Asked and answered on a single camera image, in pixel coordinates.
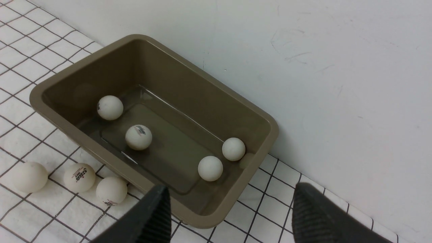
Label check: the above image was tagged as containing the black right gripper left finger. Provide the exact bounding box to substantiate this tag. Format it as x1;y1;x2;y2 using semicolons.
91;185;172;243

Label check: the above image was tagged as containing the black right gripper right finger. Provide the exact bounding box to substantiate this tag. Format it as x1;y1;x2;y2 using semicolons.
292;183;390;243

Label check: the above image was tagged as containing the white ping-pong ball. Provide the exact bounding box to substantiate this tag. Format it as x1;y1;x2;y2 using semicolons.
96;95;124;120
197;156;223;182
222;137;246;161
96;177;128;207
125;125;153;151
12;162;48;193
63;163;96;193

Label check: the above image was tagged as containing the white checkered table cloth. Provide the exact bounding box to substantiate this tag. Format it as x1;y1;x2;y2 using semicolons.
0;0;404;243

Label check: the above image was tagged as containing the olive plastic storage bin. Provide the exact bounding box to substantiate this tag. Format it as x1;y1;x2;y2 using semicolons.
29;34;279;229

